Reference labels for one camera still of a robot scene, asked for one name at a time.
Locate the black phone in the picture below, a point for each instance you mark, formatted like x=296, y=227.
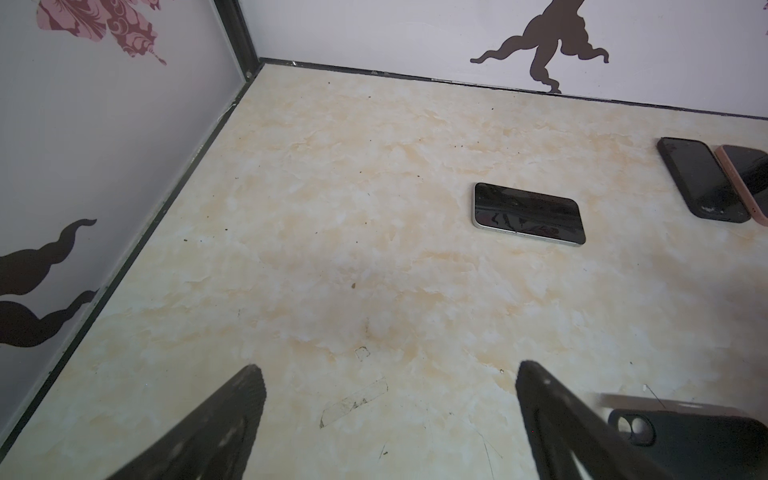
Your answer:
x=701, y=181

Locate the pink phone case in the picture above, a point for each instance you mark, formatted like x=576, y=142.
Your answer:
x=744, y=192

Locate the black phone case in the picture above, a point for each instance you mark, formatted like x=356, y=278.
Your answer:
x=696, y=446

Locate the black phone case horizontal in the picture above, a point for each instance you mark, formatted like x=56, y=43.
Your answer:
x=527, y=213

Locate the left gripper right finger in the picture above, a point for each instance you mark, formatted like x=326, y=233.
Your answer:
x=565, y=434

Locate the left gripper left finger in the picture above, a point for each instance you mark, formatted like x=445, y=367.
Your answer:
x=214, y=441

